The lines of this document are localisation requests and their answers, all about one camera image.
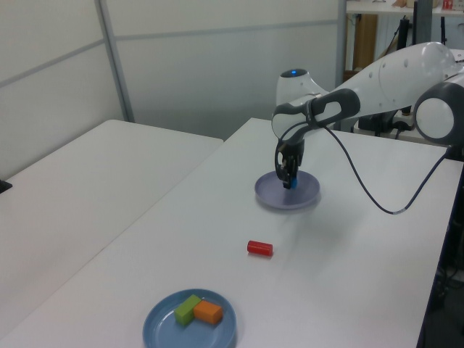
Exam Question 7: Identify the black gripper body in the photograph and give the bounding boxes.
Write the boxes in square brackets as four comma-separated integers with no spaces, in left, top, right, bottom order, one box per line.
[274,141,305,170]

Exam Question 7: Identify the red cylinder block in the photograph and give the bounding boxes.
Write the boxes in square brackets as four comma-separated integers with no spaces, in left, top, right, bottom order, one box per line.
[246,239,274,258]

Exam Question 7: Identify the orange rectangular block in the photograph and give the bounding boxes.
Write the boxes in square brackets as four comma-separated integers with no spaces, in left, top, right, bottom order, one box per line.
[193,299,224,325]

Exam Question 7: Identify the green rectangular block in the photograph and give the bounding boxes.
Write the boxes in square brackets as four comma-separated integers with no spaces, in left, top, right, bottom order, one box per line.
[174,294,203,326]

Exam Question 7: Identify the purple plate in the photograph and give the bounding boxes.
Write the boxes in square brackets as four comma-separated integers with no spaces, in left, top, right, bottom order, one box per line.
[253,170,322,212]

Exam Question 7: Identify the brown wooden panel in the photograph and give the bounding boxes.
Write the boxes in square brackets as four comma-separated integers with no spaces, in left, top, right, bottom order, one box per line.
[353,14,378,72]

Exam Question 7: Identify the blue plate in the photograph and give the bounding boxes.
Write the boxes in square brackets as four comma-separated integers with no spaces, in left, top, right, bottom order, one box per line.
[141,288,238,348]

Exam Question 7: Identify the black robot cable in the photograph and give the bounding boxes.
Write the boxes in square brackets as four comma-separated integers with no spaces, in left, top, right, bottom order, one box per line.
[278,121,451,215]

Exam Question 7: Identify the grey partition post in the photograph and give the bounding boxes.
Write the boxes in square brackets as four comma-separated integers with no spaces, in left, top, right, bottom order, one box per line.
[335,0,348,88]
[96,0,136,123]

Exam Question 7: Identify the black table side frame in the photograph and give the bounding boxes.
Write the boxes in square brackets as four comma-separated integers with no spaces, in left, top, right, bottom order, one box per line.
[416,155,464,348]

